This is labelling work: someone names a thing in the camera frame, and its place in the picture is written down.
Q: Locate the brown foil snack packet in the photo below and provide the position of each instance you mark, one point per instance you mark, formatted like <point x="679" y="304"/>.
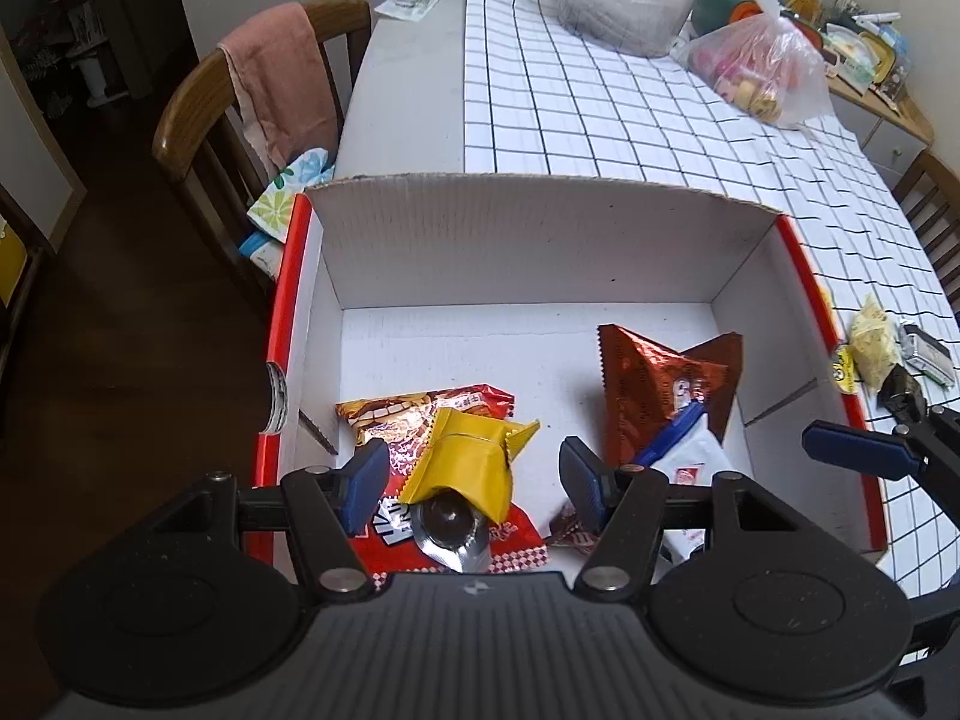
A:
<point x="645" y="382"/>

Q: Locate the green container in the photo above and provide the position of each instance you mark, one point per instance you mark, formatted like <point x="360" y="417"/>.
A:
<point x="716" y="4"/>

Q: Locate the white checked tablecloth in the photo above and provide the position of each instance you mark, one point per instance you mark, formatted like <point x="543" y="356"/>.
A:
<point x="562" y="112"/>

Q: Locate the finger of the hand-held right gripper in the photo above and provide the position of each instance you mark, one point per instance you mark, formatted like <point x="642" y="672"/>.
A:
<point x="862" y="450"/>

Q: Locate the yellow foil snack packet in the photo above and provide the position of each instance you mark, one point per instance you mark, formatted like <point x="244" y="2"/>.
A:
<point x="469" y="457"/>

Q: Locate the black snack packet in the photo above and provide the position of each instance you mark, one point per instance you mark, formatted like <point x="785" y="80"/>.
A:
<point x="900" y="394"/>

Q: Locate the wooden chair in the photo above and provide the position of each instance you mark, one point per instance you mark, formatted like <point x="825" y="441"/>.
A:
<point x="934" y="187"/>
<point x="187" y="112"/>

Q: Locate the white packet with blue stripe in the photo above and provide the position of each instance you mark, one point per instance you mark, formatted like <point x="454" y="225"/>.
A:
<point x="697" y="457"/>

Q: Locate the white panel with wooden frame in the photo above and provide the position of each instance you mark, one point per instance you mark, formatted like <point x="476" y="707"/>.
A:
<point x="30" y="165"/>

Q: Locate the yellow bin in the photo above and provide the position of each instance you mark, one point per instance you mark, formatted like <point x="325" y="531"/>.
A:
<point x="9" y="262"/>

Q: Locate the red checkered snack packet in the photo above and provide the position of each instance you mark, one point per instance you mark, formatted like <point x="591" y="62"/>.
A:
<point x="517" y="540"/>

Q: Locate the floral tissue pack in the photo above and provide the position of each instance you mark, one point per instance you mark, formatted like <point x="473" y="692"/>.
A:
<point x="289" y="187"/>

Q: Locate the beige snack bag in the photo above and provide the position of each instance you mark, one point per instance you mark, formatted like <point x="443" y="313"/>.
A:
<point x="874" y="345"/>

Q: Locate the orange-red snack packet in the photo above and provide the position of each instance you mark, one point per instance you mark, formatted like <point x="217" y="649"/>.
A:
<point x="390" y="412"/>

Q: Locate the white and red cardboard box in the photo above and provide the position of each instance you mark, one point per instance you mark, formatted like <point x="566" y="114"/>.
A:
<point x="525" y="255"/>

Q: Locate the dark bookshelf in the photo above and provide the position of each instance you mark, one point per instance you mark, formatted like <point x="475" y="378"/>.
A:
<point x="67" y="7"/>

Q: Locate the dark red snack packet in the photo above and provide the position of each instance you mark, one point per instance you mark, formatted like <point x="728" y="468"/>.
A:
<point x="566" y="536"/>

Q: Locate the yellow tray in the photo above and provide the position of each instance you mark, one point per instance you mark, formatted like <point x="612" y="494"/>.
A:
<point x="862" y="52"/>

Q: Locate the small yellow and white packet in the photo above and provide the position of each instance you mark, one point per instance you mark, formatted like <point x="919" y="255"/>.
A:
<point x="844" y="371"/>

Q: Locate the white bin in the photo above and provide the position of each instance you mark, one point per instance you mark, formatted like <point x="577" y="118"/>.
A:
<point x="101" y="79"/>

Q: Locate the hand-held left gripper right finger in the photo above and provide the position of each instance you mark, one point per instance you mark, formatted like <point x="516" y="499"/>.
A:
<point x="581" y="476"/>

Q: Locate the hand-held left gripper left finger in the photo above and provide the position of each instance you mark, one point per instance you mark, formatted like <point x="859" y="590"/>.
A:
<point x="369" y="480"/>

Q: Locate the wooden side cabinet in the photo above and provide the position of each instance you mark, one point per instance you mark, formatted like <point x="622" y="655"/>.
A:
<point x="892" y="142"/>

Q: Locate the grey silver wrapper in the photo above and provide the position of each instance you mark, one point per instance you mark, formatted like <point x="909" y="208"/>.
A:
<point x="926" y="352"/>

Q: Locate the pink towel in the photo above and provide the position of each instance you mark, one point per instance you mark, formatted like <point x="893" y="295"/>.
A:
<point x="281" y="82"/>

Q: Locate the plastic bag of pink snacks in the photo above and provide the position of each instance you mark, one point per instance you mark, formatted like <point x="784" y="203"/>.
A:
<point x="757" y="67"/>

